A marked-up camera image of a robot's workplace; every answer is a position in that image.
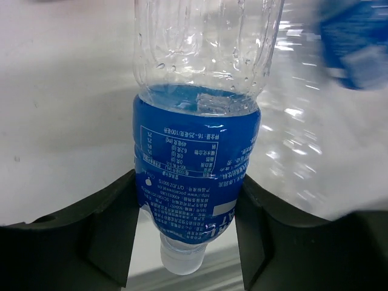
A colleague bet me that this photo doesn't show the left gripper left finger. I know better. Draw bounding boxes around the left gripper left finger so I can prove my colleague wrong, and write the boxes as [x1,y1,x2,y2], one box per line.
[1,171,139,290]

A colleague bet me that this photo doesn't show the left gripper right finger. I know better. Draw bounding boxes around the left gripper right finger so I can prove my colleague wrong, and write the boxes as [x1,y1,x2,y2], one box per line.
[235,177,387,290]

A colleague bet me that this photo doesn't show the blue label bottle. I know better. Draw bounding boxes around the blue label bottle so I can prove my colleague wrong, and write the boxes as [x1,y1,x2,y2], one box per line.
[133,1,284,275]

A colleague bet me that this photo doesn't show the blue label bottle cap down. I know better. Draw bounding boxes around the blue label bottle cap down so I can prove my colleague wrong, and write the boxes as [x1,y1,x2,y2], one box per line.
[318,0,387,90]

